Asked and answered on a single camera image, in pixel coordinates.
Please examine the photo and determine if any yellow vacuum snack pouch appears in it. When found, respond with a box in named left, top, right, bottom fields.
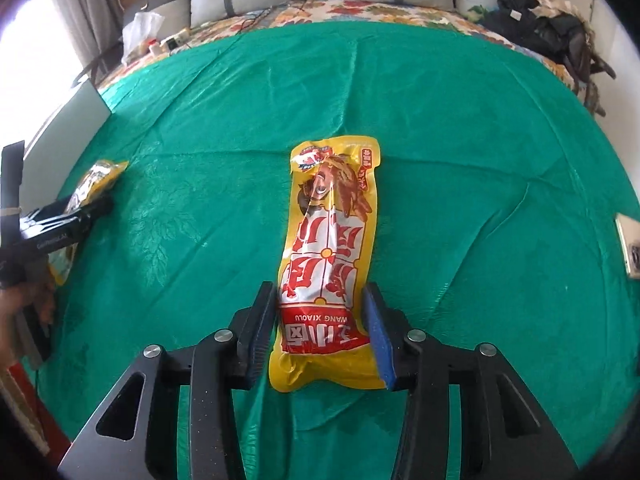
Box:
left=49, top=159, right=129, bottom=286

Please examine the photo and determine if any long yellow red snack bag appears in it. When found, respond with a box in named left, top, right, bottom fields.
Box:
left=268, top=136, right=384, bottom=393

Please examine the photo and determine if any person's left hand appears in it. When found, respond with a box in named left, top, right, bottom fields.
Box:
left=0, top=280, right=55, bottom=370

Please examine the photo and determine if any white cardboard box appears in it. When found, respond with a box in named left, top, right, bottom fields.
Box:
left=20, top=80, right=112, bottom=214

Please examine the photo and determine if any green tablecloth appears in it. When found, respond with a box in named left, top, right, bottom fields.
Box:
left=39, top=21, right=639, bottom=463

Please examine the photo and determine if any clear plastic bag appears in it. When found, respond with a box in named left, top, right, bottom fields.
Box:
left=122, top=12, right=165, bottom=65

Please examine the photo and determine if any white power strip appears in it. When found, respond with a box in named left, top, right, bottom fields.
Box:
left=160, top=27, right=191, bottom=52

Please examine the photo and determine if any grey curtain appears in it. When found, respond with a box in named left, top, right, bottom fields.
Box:
left=53, top=0, right=124, bottom=82

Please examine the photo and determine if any white phone on cloth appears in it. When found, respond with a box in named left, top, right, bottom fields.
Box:
left=615, top=214, right=640, bottom=280

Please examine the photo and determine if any grey pillow far left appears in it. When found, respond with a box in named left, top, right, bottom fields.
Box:
left=122, top=0, right=191, bottom=40

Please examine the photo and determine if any floral bed cover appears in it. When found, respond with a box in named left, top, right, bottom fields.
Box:
left=96, top=0, right=582, bottom=104

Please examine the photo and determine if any black bag pile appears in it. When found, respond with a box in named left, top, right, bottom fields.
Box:
left=480, top=0, right=616, bottom=117

